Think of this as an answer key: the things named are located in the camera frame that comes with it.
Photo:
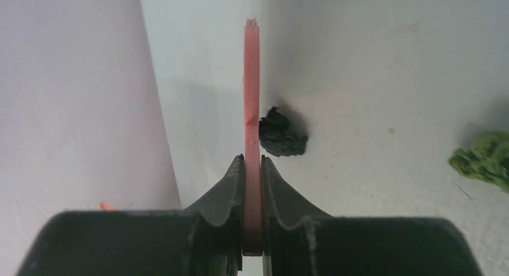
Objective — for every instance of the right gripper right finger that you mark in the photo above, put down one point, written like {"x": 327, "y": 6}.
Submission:
{"x": 302, "y": 239}

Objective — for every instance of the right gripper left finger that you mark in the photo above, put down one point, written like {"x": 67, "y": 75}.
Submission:
{"x": 203, "y": 239}

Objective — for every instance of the pink plastic hand brush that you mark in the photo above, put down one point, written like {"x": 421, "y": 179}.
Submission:
{"x": 252, "y": 227}

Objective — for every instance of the dark blue paper scrap far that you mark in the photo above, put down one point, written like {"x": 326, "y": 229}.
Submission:
{"x": 278, "y": 136}

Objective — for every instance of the green paper scrap far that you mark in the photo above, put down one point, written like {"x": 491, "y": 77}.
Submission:
{"x": 485, "y": 160}

